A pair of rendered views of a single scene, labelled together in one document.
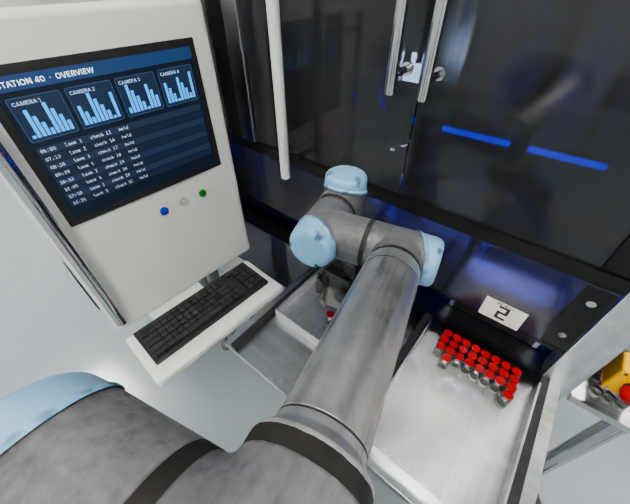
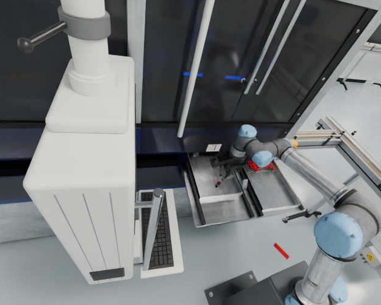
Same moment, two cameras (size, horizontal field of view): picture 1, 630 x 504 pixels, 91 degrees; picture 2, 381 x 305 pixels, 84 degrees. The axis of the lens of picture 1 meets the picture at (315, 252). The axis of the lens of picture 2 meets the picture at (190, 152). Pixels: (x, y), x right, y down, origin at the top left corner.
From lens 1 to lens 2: 0.86 m
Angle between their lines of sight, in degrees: 45
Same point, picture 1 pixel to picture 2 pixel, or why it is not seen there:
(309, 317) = (208, 190)
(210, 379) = not seen: hidden behind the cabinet
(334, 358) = (330, 178)
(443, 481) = (281, 202)
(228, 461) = (353, 201)
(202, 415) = (129, 295)
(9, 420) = (349, 222)
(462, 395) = (263, 177)
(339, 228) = (270, 150)
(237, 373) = not seen: hidden behind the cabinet
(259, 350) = (210, 216)
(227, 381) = not seen: hidden behind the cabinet
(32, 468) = (359, 219)
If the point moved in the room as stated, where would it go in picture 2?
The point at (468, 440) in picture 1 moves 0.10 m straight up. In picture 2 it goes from (275, 187) to (283, 178)
